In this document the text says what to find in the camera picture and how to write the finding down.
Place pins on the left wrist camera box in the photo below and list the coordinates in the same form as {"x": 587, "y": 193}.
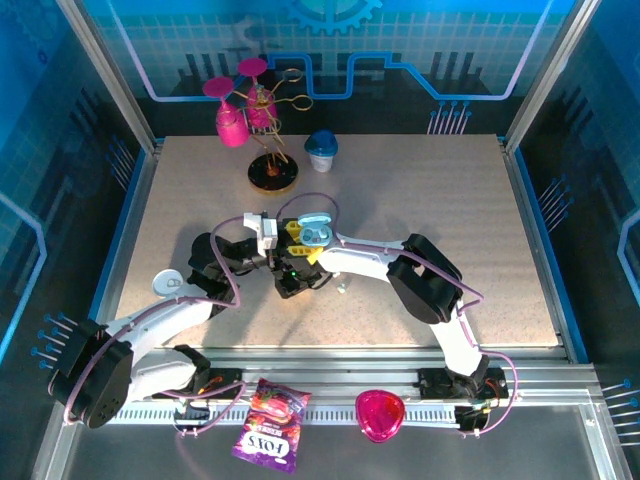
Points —
{"x": 269, "y": 235}

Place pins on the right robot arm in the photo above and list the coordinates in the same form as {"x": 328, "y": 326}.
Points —
{"x": 360, "y": 260}

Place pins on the blue earbud charging case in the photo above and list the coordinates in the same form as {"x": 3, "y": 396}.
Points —
{"x": 315, "y": 220}

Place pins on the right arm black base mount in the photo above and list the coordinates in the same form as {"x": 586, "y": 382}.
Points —
{"x": 435, "y": 384}

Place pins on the pink heart-shaped bowl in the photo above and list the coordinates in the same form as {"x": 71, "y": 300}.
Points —
{"x": 379, "y": 415}

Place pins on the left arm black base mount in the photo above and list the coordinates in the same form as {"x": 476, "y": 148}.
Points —
{"x": 225, "y": 385}

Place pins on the gold cup holder stand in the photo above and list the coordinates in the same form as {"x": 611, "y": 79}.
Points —
{"x": 272, "y": 175}

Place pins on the black controller box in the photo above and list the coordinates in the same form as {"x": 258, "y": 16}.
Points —
{"x": 192, "y": 415}
{"x": 470, "y": 417}

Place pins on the white cup blue lid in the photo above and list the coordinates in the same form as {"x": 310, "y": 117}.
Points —
{"x": 321, "y": 154}

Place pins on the aluminium frame rail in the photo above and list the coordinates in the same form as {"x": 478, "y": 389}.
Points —
{"x": 325, "y": 372}

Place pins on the aluminium frame post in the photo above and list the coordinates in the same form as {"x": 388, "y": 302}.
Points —
{"x": 118, "y": 85}
{"x": 540, "y": 85}

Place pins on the purple candy bag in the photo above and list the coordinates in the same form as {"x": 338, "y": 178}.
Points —
{"x": 270, "y": 430}

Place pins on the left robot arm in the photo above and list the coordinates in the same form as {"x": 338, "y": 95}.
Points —
{"x": 160, "y": 320}

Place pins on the pink wine glass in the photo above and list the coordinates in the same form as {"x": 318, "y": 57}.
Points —
{"x": 261, "y": 112}
{"x": 232, "y": 126}

